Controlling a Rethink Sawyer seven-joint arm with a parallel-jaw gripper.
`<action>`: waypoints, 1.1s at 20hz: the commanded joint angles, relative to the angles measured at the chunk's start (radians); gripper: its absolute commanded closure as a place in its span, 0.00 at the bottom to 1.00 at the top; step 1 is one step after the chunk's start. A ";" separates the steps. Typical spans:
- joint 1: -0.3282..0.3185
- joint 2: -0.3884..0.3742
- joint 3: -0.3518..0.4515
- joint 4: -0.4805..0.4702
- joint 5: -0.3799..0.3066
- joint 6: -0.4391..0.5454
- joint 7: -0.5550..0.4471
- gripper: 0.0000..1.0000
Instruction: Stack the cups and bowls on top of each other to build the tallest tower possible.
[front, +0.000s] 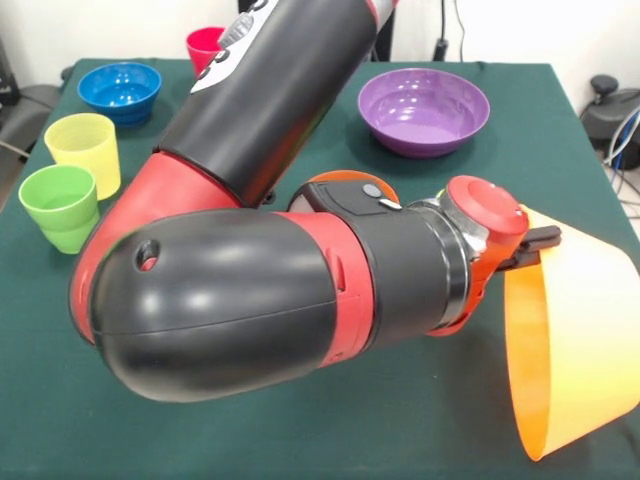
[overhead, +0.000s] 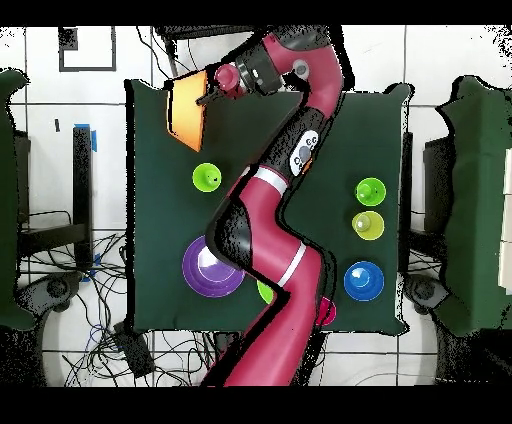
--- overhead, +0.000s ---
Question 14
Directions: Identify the floor cable tangle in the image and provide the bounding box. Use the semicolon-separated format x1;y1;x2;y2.
23;209;219;388

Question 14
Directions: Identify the black camera stand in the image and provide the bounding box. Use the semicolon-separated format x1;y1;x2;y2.
153;25;257;83

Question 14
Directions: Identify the black office chair base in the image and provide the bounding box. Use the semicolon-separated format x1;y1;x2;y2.
17;270;84;321

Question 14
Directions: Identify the lime green smooth cup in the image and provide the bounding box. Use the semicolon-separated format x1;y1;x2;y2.
191;162;223;194

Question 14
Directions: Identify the blue tape strip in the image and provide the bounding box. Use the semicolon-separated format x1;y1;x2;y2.
74;122;98;153

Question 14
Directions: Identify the black table frame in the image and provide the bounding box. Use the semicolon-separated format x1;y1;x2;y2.
17;126;94;273

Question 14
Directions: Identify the yellow cup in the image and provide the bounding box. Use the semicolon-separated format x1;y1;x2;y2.
351;210;386;242

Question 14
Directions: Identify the purple bowl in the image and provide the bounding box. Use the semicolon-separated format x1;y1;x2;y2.
182;234;247;299

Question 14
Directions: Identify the dark green tablecloth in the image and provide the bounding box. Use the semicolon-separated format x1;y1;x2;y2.
124;78;413;335

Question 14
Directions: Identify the green bowl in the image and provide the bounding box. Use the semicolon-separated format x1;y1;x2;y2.
256;279;275;305

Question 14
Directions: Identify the blue bowl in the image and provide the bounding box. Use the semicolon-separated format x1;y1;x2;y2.
343;260;386;302

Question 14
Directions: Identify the green cloth neighbouring table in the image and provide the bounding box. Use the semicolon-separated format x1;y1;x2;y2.
0;68;37;332
435;75;512;337

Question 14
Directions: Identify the grey square floor frame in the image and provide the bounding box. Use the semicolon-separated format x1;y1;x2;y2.
58;26;118;73

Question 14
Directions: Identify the black power adapter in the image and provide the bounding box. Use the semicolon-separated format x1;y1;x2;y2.
112;321;156;379

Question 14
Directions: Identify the red cup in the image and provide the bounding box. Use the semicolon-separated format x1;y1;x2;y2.
315;296;338;327

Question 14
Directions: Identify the green stepped cup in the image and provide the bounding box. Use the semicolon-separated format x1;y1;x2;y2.
354;176;388;208

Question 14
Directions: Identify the large orange bowl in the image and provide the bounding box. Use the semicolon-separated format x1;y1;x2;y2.
164;70;209;153

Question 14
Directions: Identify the grey office chair base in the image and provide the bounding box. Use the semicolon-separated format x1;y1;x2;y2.
403;273;449;317

